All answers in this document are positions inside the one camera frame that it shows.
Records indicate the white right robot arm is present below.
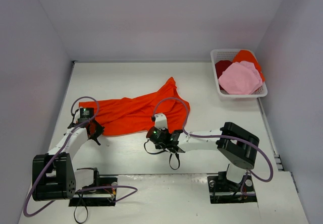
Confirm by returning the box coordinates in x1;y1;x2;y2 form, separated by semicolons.
146;122;259;190

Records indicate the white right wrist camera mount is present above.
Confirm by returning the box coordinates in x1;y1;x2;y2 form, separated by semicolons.
151;113;168;131

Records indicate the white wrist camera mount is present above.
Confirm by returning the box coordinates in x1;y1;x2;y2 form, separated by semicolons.
71;109;79;124
151;113;168;131

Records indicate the orange t shirt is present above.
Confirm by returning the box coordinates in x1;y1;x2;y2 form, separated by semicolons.
95;77;190;136
232;49;265;82

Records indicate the dark red t shirt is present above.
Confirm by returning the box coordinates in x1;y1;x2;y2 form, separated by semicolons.
215;60;232;79

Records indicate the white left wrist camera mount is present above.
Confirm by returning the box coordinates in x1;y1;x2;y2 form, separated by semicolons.
71;109;79;124

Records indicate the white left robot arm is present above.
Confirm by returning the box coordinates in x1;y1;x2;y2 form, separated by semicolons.
32;107;104;201

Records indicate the pink t shirt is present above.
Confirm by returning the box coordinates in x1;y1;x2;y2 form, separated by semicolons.
218;61;263;95

